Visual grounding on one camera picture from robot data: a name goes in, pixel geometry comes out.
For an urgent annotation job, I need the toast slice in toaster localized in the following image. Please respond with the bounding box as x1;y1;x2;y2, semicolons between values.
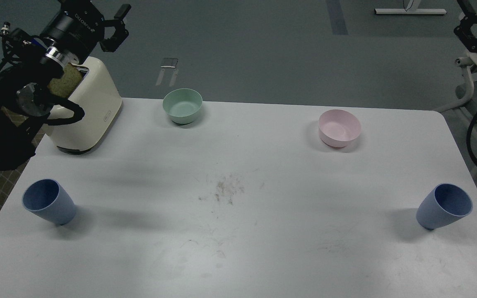
47;63;83;98

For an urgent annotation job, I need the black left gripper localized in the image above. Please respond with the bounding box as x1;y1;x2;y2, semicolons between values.
40;0;131;64

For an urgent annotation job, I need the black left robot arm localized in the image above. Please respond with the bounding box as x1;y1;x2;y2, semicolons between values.
0;0;131;172

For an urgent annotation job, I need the cream white toaster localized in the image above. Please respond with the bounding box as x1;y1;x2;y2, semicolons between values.
43;56;122;155

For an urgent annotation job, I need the mint green bowl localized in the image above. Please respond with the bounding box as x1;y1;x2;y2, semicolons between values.
162;88;203;125

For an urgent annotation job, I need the metal floor socket plate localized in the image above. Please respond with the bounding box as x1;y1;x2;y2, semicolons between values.
160;57;178;69

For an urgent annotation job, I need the white office chair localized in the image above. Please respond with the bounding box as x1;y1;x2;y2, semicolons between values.
432;52;477;176

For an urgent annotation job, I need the pink bowl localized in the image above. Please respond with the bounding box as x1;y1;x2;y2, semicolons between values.
318;109;362;148

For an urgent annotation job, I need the white desk base bar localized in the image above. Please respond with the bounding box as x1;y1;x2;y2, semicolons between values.
373;0;447;16

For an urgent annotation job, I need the blue cup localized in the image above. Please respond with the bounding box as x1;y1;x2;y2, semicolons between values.
416;183;473;230
22;179;77;225

